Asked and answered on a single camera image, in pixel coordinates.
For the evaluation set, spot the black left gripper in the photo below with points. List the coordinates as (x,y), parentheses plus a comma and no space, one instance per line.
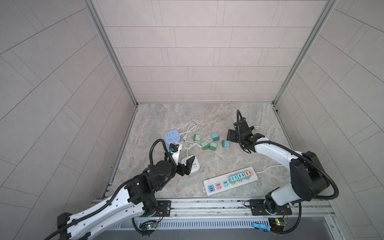
(187,168)

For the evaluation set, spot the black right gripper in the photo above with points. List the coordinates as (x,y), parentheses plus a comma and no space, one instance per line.
(231,133)

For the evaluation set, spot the white multicolour power strip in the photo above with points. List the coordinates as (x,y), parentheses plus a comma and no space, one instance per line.
(221,183)

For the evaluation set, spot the dark teal plug adapter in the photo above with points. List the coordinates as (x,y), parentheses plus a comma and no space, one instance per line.
(233,179)

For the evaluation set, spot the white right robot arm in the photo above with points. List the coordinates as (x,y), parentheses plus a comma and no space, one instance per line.
(308,178)

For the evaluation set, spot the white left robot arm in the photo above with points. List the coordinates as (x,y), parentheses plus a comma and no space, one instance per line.
(133,198)

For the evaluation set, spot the teal plug adapter upper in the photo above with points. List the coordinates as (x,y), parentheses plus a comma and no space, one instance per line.
(215,137)

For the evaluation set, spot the green plug adapter upper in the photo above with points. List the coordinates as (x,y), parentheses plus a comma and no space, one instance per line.
(197,138)

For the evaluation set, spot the white square power socket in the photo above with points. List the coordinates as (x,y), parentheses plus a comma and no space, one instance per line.
(195,165)

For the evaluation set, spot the blue square power socket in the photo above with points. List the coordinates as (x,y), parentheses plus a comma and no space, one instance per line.
(172,137)

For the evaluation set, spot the blue connector tag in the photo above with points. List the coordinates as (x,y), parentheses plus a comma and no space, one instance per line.
(263,227)

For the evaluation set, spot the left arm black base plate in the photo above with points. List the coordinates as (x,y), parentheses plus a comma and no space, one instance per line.
(163,210)

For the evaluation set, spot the left circuit board with wires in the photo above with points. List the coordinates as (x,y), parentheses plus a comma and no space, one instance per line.
(150,225)

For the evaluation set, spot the circuit board with wires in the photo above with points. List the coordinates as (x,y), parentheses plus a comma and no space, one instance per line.
(277,224)
(150,225)

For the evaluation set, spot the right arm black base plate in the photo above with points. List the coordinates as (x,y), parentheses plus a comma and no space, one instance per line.
(262,207)

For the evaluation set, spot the right circuit board with wires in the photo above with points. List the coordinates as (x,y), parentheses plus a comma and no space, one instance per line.
(277,224)

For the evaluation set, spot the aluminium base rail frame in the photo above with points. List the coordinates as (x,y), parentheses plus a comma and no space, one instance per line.
(230,213)

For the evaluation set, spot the metal corner wall profile right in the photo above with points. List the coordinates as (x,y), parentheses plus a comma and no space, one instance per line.
(319,24)

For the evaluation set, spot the metal corner wall profile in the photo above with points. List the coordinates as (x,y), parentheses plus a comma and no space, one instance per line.
(319,24)
(90,6)

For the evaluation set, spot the metal corner wall profile left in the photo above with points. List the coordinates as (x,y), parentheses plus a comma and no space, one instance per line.
(90,6)

